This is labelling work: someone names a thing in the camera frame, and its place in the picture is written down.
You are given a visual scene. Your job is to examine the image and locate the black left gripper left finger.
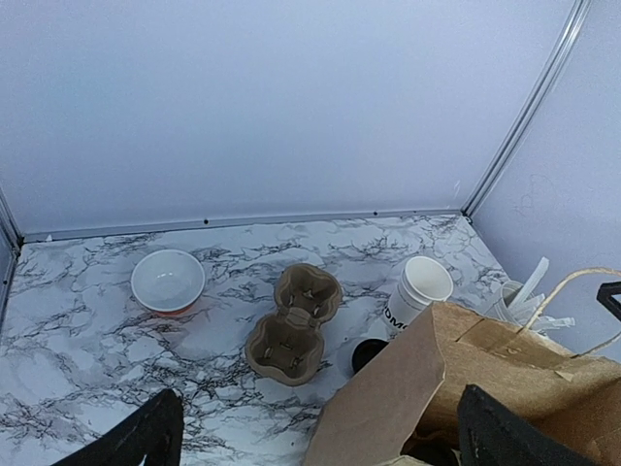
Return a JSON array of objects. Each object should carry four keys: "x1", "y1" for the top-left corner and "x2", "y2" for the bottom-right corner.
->
[{"x1": 55, "y1": 388, "x2": 184, "y2": 466}]

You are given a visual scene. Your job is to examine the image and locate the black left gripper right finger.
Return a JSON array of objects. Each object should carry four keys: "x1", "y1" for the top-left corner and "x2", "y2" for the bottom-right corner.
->
[{"x1": 457, "y1": 383, "x2": 594, "y2": 465}]

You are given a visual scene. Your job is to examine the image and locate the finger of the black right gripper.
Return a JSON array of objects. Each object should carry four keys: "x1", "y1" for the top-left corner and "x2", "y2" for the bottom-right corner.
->
[{"x1": 596, "y1": 282, "x2": 621, "y2": 320}]

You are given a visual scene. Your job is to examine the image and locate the brown paper takeout bag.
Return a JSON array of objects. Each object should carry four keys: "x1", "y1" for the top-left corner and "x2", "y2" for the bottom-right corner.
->
[{"x1": 304, "y1": 303, "x2": 620, "y2": 465}]

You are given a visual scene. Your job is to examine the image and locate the white plastic stirrers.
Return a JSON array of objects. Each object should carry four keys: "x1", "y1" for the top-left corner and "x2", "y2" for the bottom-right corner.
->
[{"x1": 507, "y1": 257, "x2": 575, "y2": 334}]

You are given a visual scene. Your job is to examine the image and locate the white utensil holder cup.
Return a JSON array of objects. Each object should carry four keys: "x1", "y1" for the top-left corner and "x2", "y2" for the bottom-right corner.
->
[{"x1": 486, "y1": 281, "x2": 543, "y2": 325}]

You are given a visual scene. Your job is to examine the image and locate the orange white bowl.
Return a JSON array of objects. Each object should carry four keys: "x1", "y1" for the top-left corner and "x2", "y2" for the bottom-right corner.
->
[{"x1": 130, "y1": 249, "x2": 206, "y2": 316}]

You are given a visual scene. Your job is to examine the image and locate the brown cardboard cup carrier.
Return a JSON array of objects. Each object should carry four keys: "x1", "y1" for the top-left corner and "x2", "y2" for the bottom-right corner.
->
[{"x1": 245, "y1": 263, "x2": 343, "y2": 386}]

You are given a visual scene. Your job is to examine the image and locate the right aluminium corner post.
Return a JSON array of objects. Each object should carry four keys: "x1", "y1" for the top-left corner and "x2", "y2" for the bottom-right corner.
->
[{"x1": 461, "y1": 0, "x2": 592, "y2": 221}]

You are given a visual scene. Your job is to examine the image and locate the aluminium corner post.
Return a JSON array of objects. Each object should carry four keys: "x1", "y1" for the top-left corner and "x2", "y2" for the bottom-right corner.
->
[
  {"x1": 1, "y1": 192, "x2": 23, "y2": 323},
  {"x1": 461, "y1": 0, "x2": 592, "y2": 221}
]

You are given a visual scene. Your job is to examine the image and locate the left aluminium corner post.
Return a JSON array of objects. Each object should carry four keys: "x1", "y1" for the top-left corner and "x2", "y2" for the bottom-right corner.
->
[{"x1": 1, "y1": 192, "x2": 23, "y2": 323}]

